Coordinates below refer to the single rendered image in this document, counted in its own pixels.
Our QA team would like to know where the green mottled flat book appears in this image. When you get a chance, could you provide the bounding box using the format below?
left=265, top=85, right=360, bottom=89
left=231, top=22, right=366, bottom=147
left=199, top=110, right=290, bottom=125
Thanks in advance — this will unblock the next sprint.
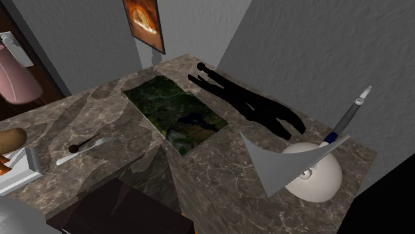
left=122, top=74, right=229, bottom=158

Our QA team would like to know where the grey curved sheet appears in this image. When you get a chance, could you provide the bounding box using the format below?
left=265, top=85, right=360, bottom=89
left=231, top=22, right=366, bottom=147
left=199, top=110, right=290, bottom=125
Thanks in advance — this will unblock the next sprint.
left=239, top=131, right=351, bottom=198

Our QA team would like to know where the white dome-shaped object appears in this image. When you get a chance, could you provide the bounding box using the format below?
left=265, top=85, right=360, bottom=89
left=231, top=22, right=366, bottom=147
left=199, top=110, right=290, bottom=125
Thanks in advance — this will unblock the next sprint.
left=281, top=142, right=343, bottom=203

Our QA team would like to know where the silver fork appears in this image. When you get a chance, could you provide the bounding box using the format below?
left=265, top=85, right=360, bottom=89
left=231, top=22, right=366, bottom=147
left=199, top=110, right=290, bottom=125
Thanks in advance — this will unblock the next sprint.
left=55, top=136, right=118, bottom=166

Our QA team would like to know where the dark brown spoon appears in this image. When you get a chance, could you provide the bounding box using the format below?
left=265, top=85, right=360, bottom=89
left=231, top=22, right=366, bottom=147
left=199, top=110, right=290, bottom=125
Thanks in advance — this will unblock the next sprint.
left=68, top=132, right=102, bottom=154

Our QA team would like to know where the grey pen with blue band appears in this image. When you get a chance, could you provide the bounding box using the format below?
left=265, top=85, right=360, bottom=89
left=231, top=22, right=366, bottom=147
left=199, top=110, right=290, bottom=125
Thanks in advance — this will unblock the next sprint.
left=319, top=85, right=372, bottom=148

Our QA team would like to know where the pink rounded object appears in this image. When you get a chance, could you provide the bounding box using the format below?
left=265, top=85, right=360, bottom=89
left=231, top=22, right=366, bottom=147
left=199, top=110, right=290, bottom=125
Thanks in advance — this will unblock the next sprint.
left=0, top=45, right=44, bottom=105

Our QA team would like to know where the white tray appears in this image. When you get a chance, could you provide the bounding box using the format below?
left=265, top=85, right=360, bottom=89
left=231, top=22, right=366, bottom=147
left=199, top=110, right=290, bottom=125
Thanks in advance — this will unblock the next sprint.
left=0, top=146, right=43, bottom=197

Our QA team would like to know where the brown potato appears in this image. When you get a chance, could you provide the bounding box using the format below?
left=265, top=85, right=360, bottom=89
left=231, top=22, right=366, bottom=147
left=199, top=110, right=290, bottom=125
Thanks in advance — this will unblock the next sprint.
left=0, top=127, right=28, bottom=155

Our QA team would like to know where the orange wall picture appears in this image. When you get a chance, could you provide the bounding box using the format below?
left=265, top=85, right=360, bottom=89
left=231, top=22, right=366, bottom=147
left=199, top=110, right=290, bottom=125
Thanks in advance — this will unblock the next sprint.
left=122, top=0, right=166, bottom=56

